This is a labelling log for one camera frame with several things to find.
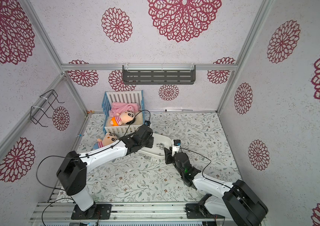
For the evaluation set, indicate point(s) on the plush doll in crib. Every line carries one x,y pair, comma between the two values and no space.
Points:
123,118

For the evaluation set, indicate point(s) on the black wire wall rack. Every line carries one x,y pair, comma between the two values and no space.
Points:
38,112

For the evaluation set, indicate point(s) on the blue white toy crib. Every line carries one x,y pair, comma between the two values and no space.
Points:
123,97

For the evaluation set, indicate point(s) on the white plastic storage box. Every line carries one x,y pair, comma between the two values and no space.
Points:
155,152

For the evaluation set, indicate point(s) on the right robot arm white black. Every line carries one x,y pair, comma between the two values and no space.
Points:
235,201

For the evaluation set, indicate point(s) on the large chrome socket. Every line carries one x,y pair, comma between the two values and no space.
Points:
160,146

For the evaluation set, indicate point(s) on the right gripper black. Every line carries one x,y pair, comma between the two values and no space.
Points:
170,157

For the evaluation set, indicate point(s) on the grey wall shelf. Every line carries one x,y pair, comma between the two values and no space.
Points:
159,77

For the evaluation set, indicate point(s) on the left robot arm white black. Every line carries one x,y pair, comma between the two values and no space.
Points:
72,173

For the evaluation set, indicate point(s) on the plush doll on table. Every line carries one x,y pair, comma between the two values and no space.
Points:
108,139

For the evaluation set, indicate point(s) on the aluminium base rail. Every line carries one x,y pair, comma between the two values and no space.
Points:
127,214

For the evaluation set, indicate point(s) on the pink blanket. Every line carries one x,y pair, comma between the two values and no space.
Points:
118,108

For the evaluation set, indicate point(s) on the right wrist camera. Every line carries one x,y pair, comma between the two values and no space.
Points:
176,146

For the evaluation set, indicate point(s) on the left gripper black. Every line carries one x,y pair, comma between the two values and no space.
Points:
151,141

